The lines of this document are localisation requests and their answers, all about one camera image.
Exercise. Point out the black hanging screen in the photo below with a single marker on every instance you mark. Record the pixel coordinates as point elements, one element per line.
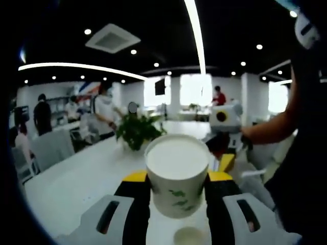
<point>160,86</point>

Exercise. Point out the bright window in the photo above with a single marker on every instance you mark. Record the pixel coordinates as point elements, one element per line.
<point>194,89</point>

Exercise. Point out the white chest device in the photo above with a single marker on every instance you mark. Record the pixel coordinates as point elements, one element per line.
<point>306,30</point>

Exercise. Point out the green potted plant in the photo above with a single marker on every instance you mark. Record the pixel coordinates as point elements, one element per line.
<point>138,130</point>

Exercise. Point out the curved ceiling light strip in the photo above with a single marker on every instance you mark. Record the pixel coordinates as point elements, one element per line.
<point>76,65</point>
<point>196,30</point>

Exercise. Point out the white paper cup green print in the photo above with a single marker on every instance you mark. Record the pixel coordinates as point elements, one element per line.
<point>189,236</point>
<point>176,199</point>

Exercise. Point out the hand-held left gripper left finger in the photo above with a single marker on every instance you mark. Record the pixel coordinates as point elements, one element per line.
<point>135,217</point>

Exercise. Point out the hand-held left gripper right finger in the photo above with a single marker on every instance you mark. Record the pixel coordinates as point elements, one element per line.
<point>219,217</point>

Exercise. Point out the ceiling air conditioner vent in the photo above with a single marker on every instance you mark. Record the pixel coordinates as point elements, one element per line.
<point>112,38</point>

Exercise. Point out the white table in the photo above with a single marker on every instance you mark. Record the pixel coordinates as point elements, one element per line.
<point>76,183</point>

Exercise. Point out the grey office chair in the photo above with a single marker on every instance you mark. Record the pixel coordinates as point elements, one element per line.
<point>23,166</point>
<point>53,150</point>

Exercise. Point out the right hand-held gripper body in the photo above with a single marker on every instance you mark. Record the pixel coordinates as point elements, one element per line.
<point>232,122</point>

